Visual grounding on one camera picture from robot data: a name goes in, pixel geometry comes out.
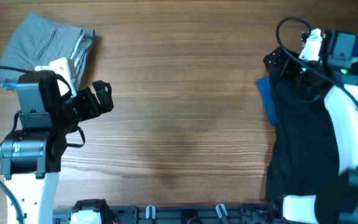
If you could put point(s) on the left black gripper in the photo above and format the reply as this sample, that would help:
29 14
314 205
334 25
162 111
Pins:
86 96

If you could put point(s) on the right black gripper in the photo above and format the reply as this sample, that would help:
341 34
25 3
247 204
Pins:
284 72

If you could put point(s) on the black shorts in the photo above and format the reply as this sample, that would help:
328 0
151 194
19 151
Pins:
305 157

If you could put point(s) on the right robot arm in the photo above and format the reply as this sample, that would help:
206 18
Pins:
338 202

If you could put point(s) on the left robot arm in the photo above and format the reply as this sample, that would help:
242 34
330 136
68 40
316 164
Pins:
31 156

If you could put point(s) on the folded grey shorts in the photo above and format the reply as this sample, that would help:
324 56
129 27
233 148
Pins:
39 41

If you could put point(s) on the blue t-shirt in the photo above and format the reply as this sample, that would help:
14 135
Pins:
265 90

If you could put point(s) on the folded light blue garment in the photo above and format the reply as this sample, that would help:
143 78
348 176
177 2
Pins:
9 86

